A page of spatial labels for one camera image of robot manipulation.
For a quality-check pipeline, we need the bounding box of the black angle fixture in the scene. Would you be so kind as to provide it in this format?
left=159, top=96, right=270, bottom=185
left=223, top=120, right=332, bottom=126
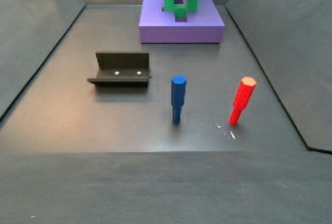
left=87, top=51, right=149, bottom=87

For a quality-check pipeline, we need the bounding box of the blue peg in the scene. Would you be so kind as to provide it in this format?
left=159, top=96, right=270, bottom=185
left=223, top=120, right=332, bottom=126
left=171, top=75, right=187, bottom=124

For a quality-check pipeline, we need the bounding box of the red peg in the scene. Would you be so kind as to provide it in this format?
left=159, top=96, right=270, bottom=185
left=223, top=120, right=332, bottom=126
left=227, top=77, right=257, bottom=125

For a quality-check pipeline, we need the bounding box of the purple base block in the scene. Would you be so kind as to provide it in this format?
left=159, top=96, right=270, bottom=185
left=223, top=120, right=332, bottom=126
left=139, top=0, right=226, bottom=44

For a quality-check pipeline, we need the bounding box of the green U-shaped block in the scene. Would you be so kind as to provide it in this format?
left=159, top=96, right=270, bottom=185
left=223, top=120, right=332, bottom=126
left=163, top=0, right=198, bottom=19

